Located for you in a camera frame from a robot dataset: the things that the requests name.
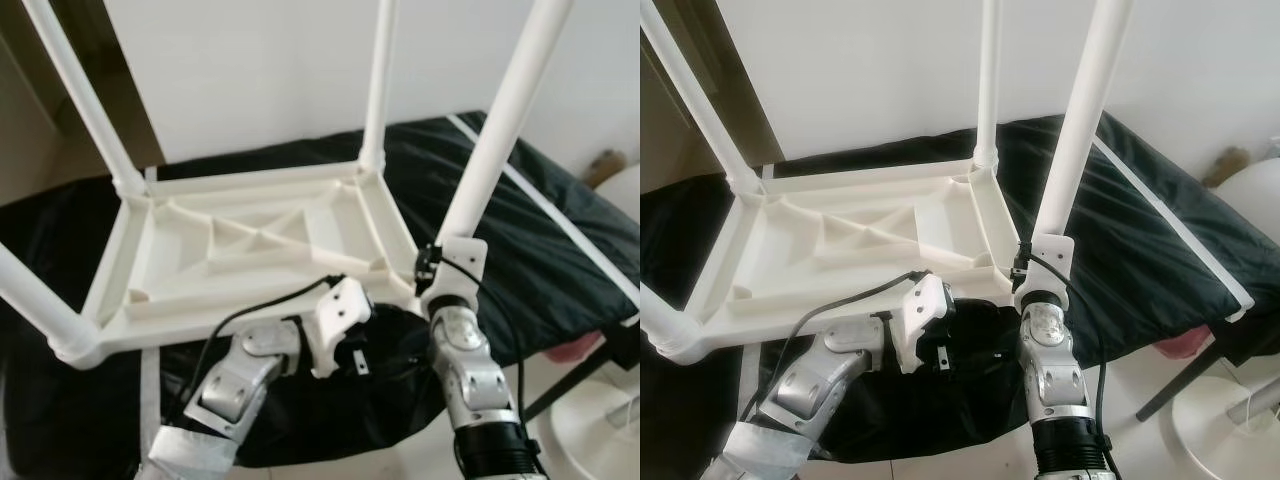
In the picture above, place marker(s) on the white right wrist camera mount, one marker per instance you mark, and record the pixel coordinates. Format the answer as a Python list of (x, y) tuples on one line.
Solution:
[(460, 260), (1052, 258)]

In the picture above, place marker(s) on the white plastic table top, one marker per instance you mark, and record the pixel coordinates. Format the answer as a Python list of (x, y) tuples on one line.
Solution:
[(790, 290), (180, 290)]

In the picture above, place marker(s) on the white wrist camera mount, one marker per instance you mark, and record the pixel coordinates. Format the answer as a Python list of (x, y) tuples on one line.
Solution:
[(1052, 258), (920, 310), (335, 315), (460, 260)]

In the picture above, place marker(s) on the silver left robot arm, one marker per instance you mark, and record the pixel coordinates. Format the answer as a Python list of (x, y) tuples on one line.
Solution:
[(235, 385), (810, 385)]

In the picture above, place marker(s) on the brown fuzzy object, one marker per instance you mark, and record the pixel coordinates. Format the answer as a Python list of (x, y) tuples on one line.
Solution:
[(605, 167), (1225, 167)]

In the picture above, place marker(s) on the white round appliance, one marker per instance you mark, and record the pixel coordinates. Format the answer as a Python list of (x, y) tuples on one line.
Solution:
[(622, 195), (1250, 210)]

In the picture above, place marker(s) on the white plastic table leg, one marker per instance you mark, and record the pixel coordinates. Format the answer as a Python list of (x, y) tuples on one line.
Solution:
[(80, 90), (500, 120), (1085, 120), (988, 70), (657, 315), (700, 90), (30, 290), (378, 70)]

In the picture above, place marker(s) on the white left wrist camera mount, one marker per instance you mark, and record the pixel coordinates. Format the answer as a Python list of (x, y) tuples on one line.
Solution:
[(920, 310), (335, 315)]

